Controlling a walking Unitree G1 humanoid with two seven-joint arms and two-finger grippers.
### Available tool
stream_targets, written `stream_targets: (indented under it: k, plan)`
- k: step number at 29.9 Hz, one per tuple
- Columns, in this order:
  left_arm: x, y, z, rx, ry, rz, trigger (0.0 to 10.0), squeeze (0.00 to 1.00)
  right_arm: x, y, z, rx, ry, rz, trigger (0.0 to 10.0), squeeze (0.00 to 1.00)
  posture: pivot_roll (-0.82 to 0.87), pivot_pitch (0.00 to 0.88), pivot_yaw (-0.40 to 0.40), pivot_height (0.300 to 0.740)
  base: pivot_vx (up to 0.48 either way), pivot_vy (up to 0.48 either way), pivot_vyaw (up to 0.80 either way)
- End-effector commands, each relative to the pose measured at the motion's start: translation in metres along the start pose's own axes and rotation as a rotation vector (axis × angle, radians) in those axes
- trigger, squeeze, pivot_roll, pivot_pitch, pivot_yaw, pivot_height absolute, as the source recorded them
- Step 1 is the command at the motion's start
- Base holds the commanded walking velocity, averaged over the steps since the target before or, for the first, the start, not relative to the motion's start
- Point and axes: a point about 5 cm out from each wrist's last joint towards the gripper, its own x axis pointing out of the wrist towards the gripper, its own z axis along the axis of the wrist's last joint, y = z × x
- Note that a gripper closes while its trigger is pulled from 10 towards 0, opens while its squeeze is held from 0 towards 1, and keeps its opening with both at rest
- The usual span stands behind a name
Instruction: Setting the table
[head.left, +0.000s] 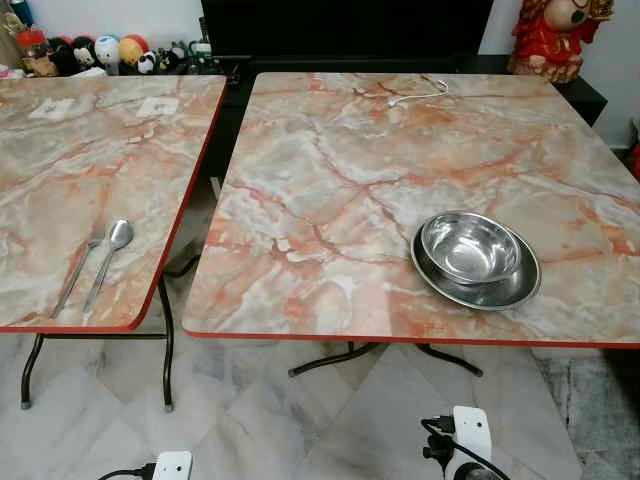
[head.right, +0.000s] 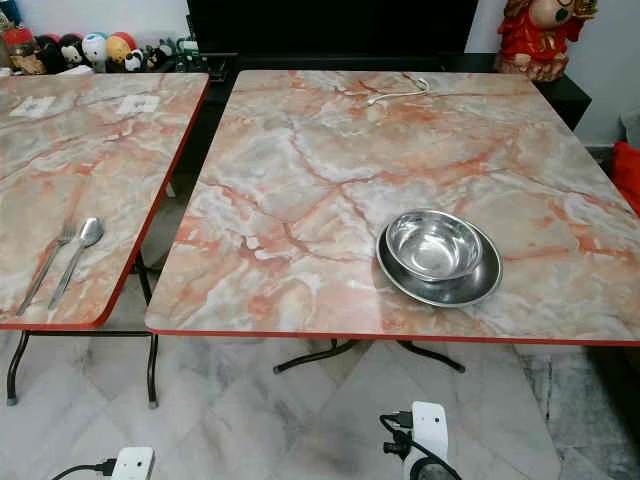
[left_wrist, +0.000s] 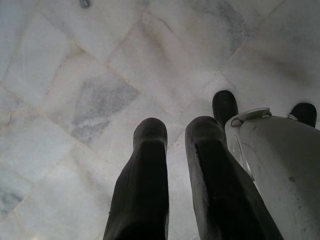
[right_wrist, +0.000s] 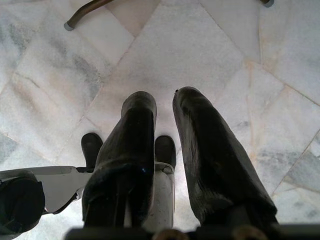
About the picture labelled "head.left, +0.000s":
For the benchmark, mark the red figurine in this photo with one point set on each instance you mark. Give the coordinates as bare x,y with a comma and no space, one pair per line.
550,40

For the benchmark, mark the steel bowl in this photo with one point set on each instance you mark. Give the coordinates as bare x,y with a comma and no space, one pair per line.
470,245

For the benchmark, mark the white paper label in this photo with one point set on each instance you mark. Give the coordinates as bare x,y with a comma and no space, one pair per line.
158,106
52,108

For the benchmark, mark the yellow red round doll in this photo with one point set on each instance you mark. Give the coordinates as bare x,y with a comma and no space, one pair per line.
132,50

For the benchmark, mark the green white small item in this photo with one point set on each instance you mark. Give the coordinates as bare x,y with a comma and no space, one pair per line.
202,52

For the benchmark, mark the black television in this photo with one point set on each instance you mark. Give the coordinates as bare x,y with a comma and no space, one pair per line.
350,25

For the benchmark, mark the small panda toy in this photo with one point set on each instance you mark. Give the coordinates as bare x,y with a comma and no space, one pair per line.
147,63

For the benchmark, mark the white round head doll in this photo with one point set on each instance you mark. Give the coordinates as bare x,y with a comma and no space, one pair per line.
107,50

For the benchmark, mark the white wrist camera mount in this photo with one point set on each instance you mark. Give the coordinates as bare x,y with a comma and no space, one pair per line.
172,467
472,430

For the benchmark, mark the large marble folding table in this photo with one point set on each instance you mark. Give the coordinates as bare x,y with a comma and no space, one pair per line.
330,200

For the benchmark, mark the small marble folding table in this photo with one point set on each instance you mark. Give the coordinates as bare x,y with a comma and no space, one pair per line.
80,160

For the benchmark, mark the steel fork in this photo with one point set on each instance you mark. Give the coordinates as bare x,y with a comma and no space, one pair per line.
80,270

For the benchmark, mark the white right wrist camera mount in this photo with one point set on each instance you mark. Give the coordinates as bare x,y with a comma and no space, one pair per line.
472,430

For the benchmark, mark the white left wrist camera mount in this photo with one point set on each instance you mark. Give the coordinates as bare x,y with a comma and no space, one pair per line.
172,467

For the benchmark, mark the black mouse plush toy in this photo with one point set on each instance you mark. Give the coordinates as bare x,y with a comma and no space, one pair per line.
68,55

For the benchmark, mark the steel plate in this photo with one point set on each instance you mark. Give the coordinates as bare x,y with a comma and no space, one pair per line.
503,295

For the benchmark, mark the steel spoon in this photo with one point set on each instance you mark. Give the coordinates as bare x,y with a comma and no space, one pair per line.
121,234

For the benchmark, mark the red lidded jar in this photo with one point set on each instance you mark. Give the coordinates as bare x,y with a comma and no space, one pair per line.
37,55

